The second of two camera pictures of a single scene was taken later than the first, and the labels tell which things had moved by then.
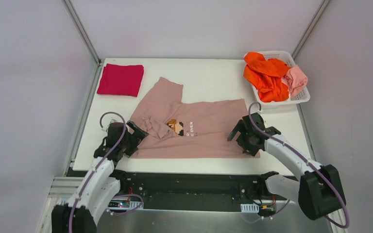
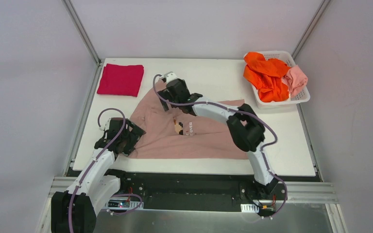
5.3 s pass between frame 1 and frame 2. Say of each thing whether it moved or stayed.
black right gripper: moved
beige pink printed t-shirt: stayed
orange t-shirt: stayed
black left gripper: stayed
